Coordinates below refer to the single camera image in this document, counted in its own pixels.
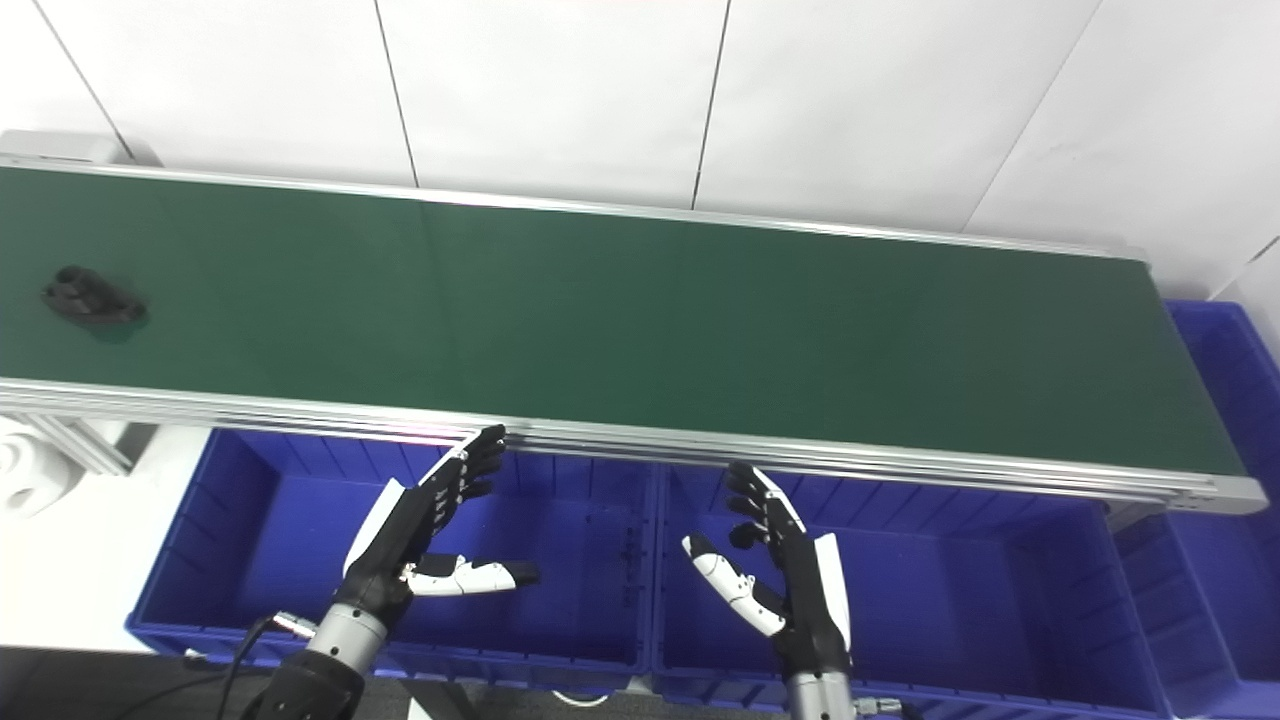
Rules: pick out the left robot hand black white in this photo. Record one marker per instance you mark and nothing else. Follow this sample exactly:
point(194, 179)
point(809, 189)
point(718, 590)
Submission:
point(390, 550)

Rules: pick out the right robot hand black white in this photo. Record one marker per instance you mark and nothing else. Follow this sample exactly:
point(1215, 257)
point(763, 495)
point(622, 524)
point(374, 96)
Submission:
point(805, 610)

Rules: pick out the black flanged metal part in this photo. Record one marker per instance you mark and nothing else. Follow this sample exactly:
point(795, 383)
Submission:
point(90, 300)

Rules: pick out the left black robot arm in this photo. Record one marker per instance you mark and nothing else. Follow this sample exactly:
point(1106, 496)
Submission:
point(310, 690)

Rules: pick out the blue plastic bin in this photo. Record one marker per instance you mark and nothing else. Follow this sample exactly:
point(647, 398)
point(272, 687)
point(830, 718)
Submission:
point(1230, 600)
point(560, 630)
point(950, 600)

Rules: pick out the aluminium conveyor leg profile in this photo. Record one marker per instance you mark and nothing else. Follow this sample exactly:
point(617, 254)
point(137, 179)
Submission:
point(85, 445)

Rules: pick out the green conveyor belt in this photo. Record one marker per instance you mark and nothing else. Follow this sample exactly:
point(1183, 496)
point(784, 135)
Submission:
point(640, 320)

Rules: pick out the white plastic part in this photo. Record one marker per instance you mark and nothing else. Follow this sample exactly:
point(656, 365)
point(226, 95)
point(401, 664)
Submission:
point(30, 475)

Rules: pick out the grey conveyor end housing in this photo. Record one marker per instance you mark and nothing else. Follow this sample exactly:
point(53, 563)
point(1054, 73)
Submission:
point(60, 147)

